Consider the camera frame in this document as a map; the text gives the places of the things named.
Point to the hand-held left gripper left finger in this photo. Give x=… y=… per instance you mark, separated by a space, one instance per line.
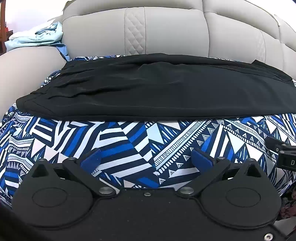
x=91 y=160

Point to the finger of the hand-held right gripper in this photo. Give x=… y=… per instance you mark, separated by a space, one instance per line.
x=275 y=143

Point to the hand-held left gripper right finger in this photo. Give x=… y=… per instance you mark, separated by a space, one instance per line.
x=201 y=160

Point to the black pants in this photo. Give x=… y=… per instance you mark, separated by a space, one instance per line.
x=161 y=92

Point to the dark floral cloth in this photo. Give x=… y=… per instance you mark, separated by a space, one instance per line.
x=288 y=208

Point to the blue geometric printed blanket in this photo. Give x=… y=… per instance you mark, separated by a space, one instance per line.
x=138 y=143

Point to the grey sofa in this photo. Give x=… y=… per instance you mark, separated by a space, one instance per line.
x=173 y=27

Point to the light blue cloth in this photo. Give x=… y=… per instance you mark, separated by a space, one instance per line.
x=39 y=34

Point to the dark wooden furniture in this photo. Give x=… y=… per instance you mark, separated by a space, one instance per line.
x=2 y=30

